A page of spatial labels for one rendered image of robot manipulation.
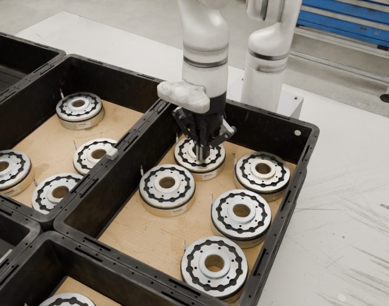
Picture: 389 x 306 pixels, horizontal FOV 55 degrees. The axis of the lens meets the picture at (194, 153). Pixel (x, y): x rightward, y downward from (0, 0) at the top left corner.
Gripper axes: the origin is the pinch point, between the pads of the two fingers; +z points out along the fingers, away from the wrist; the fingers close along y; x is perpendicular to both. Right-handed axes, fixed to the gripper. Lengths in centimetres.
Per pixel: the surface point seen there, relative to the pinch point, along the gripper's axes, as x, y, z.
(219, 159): -2.1, -2.6, 2.3
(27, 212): 29.6, 11.4, -2.9
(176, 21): -197, 154, 72
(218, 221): 10.4, -10.3, 3.3
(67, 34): -41, 89, 14
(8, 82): 2, 59, 4
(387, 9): -180, -1, 24
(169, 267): 20.0, -7.3, 7.0
